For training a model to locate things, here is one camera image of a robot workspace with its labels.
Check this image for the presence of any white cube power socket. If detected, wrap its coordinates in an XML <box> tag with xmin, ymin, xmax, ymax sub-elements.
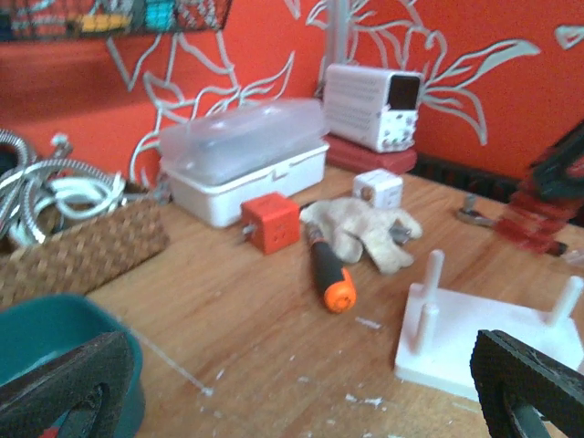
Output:
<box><xmin>352</xmin><ymin>169</ymin><xmax>403</xmax><ymax>209</ymax></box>

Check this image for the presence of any teal plastic tray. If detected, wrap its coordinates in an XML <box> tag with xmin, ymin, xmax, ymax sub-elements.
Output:
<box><xmin>1</xmin><ymin>295</ymin><xmax>145</xmax><ymax>437</ymax></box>

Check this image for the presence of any orange cube power socket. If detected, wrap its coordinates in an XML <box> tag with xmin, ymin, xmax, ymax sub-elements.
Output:
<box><xmin>241</xmin><ymin>192</ymin><xmax>300</xmax><ymax>256</ymax></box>

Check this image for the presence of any white peg base plate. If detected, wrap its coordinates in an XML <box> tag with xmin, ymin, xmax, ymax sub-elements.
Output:
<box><xmin>394</xmin><ymin>249</ymin><xmax>583</xmax><ymax>402</ymax></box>

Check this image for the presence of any red spring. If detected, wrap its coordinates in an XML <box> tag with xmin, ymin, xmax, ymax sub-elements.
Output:
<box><xmin>494</xmin><ymin>176</ymin><xmax>583</xmax><ymax>256</ymax></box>

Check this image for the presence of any black wire basket shelf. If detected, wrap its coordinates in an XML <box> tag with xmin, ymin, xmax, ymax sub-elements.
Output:
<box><xmin>1</xmin><ymin>0</ymin><xmax>232</xmax><ymax>42</ymax></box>

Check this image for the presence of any orange black screwdriver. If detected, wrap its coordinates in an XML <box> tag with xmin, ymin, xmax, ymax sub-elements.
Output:
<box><xmin>305</xmin><ymin>222</ymin><xmax>357</xmax><ymax>314</ymax></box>

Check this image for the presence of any red tray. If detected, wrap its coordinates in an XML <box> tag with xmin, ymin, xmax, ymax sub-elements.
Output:
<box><xmin>324</xmin><ymin>135</ymin><xmax>417</xmax><ymax>174</ymax></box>

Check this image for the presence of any white coiled cable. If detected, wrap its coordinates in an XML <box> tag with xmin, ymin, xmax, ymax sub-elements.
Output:
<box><xmin>8</xmin><ymin>175</ymin><xmax>127</xmax><ymax>245</ymax></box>

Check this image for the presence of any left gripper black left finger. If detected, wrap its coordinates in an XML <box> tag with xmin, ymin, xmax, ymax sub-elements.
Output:
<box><xmin>1</xmin><ymin>331</ymin><xmax>134</xmax><ymax>437</ymax></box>

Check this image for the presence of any white power supply unit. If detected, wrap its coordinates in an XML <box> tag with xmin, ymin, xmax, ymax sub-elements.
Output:
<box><xmin>323</xmin><ymin>64</ymin><xmax>423</xmax><ymax>153</ymax></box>

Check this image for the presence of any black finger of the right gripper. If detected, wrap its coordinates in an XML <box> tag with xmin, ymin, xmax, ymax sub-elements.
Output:
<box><xmin>532</xmin><ymin>132</ymin><xmax>583</xmax><ymax>201</ymax></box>

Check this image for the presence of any ratchet wrench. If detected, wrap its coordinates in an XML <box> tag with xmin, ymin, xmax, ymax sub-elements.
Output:
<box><xmin>456</xmin><ymin>193</ymin><xmax>495</xmax><ymax>228</ymax></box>

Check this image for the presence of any white plastic storage box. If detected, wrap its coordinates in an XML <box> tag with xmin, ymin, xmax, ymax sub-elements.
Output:
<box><xmin>159</xmin><ymin>99</ymin><xmax>329</xmax><ymax>228</ymax></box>

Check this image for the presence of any wicker basket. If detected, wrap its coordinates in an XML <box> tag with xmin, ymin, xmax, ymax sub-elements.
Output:
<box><xmin>1</xmin><ymin>199</ymin><xmax>170</xmax><ymax>308</ymax></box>

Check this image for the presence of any white cotton work glove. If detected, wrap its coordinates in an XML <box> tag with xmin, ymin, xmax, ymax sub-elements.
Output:
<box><xmin>300</xmin><ymin>197</ymin><xmax>422</xmax><ymax>275</ymax></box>

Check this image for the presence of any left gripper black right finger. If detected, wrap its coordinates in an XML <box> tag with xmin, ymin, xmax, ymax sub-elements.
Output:
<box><xmin>470</xmin><ymin>329</ymin><xmax>583</xmax><ymax>437</ymax></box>

